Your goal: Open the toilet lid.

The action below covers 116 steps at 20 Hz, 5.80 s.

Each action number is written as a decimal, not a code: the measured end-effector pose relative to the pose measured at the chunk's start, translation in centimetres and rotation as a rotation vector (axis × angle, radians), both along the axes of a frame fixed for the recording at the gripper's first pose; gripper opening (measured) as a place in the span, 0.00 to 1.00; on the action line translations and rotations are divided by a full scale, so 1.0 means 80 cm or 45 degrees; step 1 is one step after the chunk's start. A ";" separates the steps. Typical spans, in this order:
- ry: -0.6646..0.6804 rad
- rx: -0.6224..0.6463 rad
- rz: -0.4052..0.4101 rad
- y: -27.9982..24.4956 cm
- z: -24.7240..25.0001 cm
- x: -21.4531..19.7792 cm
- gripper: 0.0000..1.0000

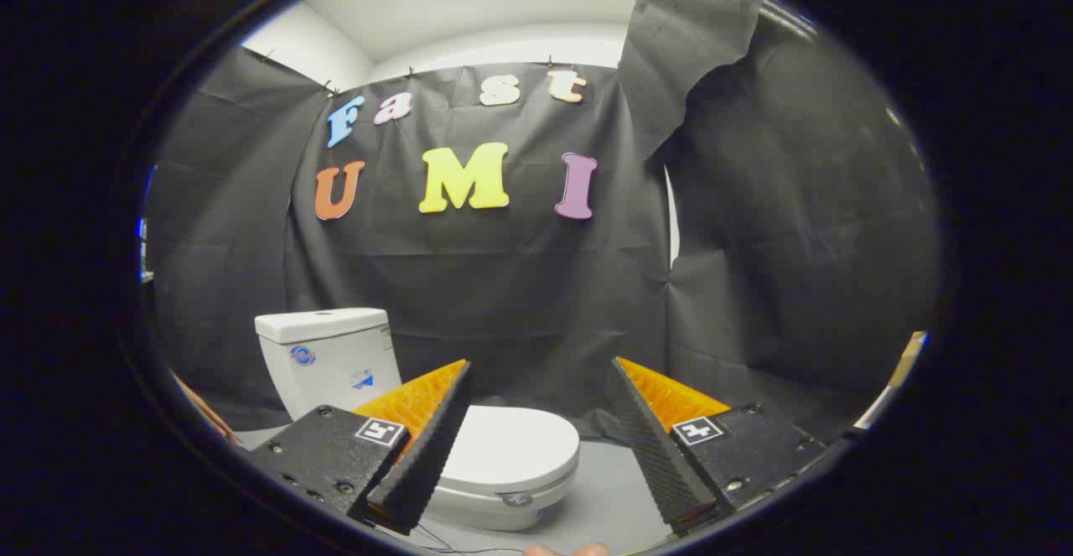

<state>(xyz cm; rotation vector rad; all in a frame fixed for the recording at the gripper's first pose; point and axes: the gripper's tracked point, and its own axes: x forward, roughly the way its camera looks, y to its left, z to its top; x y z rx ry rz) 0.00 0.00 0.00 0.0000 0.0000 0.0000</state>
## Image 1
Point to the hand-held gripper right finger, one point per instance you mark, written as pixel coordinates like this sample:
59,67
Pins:
658,455

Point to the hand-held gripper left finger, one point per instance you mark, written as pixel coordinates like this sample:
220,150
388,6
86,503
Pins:
427,455

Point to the white toilet bowl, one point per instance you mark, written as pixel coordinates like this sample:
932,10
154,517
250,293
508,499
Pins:
478,510

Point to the black backdrop cloth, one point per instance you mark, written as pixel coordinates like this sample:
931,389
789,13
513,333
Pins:
520,288

